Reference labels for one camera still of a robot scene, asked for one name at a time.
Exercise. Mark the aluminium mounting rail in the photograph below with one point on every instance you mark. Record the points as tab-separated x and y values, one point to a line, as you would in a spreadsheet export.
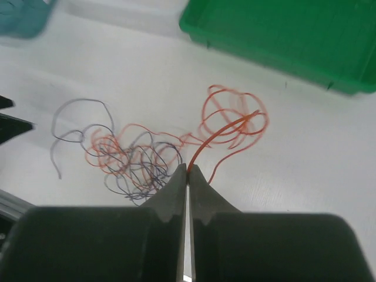
12	207

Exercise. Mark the green plastic tray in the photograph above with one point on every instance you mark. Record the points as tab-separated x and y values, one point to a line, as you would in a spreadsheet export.
329	43

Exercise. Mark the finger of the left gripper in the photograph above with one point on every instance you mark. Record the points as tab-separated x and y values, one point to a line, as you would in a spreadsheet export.
11	127
5	102

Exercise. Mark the translucent blue plastic bin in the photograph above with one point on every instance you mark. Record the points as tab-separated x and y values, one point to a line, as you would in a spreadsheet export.
25	18

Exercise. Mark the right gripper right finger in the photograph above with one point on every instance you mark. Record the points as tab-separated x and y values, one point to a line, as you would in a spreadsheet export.
230	245

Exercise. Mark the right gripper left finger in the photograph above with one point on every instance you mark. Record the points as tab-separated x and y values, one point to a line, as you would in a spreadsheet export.
109	243

